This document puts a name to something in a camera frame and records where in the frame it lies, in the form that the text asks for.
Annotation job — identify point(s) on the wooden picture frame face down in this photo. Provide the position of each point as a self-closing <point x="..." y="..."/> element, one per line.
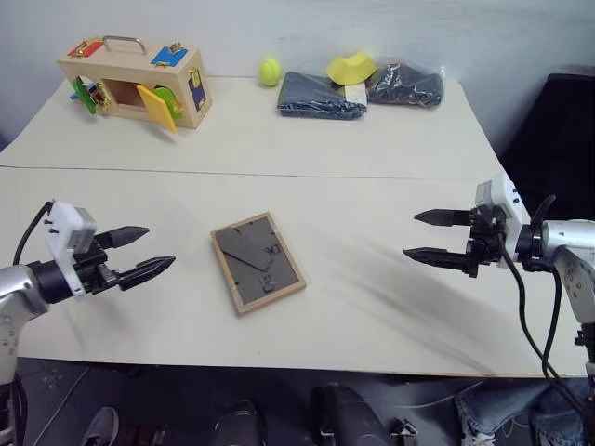
<point x="258" y="262"/>

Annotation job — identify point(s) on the yellow foam block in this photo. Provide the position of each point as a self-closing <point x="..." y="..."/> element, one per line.
<point x="351" y="67"/>

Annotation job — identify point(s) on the blue jeans leg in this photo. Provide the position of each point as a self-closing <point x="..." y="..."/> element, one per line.
<point x="506" y="413"/>

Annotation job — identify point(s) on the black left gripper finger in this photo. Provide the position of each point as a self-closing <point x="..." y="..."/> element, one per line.
<point x="149" y="269"/>
<point x="128" y="236"/>

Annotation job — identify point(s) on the grey shoe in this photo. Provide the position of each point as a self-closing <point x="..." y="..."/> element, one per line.
<point x="100" y="427"/>

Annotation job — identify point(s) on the dark rounded shape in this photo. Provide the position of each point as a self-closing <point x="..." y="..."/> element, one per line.
<point x="239" y="425"/>

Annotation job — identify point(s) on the wooden lock busy box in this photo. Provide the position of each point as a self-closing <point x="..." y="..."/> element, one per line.
<point x="186" y="100"/>

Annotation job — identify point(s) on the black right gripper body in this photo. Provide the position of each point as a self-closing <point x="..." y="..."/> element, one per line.
<point x="485" y="241"/>

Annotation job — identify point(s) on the dark blue bagged cloth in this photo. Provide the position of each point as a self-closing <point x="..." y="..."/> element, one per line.
<point x="311" y="95"/>

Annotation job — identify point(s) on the white paper label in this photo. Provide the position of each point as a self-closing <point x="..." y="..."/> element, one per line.
<point x="356" y="95"/>

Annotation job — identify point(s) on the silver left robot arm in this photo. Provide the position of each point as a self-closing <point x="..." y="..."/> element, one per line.
<point x="14" y="284"/>

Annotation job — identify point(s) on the yellow-green tennis ball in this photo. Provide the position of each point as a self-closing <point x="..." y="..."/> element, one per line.
<point x="270" y="72"/>

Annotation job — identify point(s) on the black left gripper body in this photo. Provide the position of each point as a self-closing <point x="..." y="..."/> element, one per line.
<point x="95" y="274"/>

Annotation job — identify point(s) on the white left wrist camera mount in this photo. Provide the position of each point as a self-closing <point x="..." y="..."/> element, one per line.
<point x="65" y="227"/>

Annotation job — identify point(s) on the black bagged cloth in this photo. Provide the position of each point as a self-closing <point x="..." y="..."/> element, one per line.
<point x="406" y="86"/>

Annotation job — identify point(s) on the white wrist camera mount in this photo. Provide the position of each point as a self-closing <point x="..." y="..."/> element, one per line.
<point x="65" y="227"/>
<point x="499" y="191"/>

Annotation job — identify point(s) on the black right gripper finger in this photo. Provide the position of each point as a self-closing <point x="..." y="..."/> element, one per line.
<point x="439" y="258"/>
<point x="446" y="218"/>

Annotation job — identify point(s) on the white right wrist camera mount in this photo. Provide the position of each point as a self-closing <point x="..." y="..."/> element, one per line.
<point x="499" y="191"/>

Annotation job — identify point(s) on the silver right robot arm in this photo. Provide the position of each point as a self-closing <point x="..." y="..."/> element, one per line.
<point x="563" y="238"/>

